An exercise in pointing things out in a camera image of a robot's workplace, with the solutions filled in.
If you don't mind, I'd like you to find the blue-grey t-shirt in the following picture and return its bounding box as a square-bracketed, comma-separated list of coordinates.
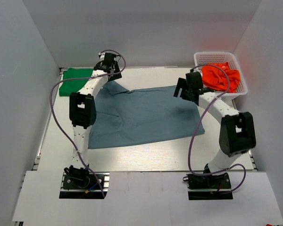
[88, 81, 205, 149]

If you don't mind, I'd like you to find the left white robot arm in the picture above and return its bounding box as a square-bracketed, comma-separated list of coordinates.
[69, 50, 122, 172]

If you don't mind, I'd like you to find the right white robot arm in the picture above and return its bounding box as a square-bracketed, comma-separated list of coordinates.
[174, 71, 256, 188]

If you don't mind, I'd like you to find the crumpled orange t-shirt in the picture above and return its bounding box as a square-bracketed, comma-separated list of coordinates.
[201, 62, 241, 93]

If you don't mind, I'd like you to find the white plastic basket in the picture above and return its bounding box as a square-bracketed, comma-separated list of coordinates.
[194, 51, 248, 100]

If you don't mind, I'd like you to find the folded green t-shirt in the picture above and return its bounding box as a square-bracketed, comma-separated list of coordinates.
[59, 68, 93, 97]

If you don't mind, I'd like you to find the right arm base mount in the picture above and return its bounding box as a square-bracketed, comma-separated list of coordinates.
[183, 173, 233, 201]

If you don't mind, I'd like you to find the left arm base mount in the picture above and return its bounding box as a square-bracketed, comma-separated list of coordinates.
[59, 173, 104, 200]

